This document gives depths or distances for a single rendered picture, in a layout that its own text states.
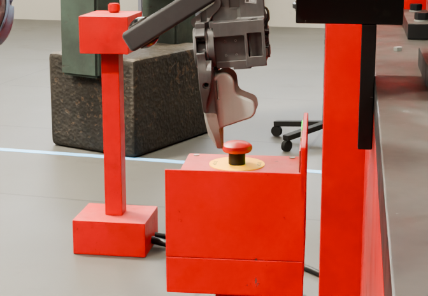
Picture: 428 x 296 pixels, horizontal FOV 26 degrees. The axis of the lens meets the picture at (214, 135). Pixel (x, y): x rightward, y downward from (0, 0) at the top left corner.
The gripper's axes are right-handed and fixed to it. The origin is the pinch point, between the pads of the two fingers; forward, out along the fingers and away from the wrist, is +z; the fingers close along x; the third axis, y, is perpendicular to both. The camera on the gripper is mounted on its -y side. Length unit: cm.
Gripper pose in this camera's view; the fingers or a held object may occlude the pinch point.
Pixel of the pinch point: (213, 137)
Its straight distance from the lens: 109.3
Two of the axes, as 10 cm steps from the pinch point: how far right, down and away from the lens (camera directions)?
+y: 9.9, -0.6, -1.3
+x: 1.1, -2.2, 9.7
